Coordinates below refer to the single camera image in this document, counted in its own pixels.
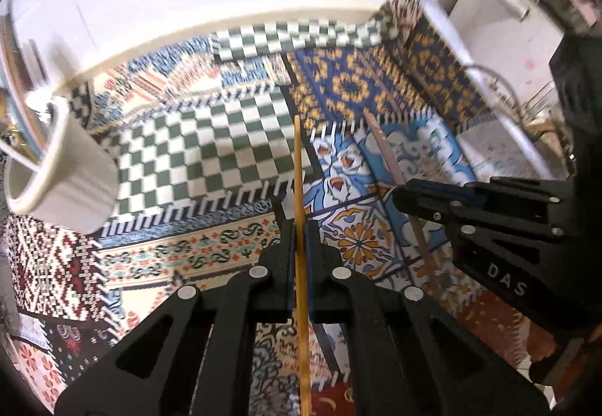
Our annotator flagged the mauve pink chopstick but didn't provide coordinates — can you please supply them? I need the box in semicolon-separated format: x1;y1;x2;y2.
363;111;442;301

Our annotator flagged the white ceramic utensil holder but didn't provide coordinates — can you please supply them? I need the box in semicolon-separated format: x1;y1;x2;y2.
4;97;119;234

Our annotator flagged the patterned patchwork table mat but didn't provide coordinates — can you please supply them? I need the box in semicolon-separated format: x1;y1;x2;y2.
3;0;532;411

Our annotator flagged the yellow wooden chopstick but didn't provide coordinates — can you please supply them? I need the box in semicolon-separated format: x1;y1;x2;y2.
294;114;311;416

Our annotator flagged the operator hand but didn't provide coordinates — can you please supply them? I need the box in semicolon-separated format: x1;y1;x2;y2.
526;322;601;389

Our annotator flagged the white appliance box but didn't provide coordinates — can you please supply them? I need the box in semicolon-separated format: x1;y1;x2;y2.
450;0;563;114

